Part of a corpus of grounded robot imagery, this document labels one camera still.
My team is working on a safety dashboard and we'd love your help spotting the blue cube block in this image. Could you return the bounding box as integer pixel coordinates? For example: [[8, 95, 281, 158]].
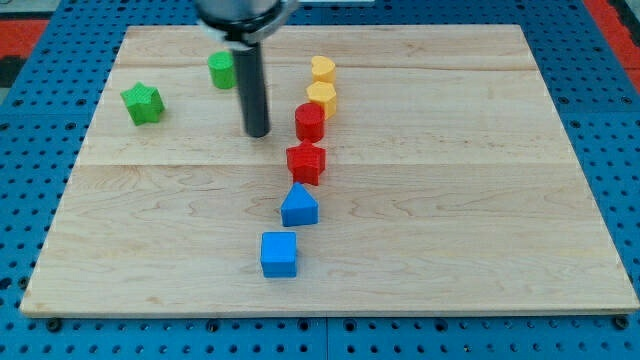
[[260, 232, 297, 278]]

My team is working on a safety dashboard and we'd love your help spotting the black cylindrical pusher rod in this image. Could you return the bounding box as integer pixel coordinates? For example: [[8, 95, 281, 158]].
[[232, 43, 271, 138]]

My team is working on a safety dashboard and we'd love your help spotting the blue triangle block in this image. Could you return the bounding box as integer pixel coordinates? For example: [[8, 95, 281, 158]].
[[280, 182, 319, 227]]

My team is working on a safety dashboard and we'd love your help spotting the green cylinder block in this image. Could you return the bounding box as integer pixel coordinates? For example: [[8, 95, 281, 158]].
[[207, 51, 236, 89]]

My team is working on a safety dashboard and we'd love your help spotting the red star block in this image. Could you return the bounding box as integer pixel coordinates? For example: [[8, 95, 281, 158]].
[[286, 140, 326, 186]]

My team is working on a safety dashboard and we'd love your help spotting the yellow heart block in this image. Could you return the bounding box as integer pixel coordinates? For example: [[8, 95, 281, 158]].
[[311, 55, 336, 84]]

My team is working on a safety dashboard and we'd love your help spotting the wooden board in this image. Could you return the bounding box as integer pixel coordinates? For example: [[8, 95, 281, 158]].
[[21, 25, 639, 318]]

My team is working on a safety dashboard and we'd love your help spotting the green star block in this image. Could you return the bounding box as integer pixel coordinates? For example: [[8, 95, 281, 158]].
[[120, 82, 165, 126]]

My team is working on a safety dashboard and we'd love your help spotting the yellow hexagon block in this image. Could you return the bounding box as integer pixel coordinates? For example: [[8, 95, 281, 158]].
[[306, 81, 337, 119]]

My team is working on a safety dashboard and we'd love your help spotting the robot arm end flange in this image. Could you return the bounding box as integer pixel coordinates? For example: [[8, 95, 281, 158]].
[[193, 0, 299, 50]]

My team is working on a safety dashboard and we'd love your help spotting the red cylinder block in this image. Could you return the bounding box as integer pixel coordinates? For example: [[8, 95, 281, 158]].
[[294, 102, 325, 143]]

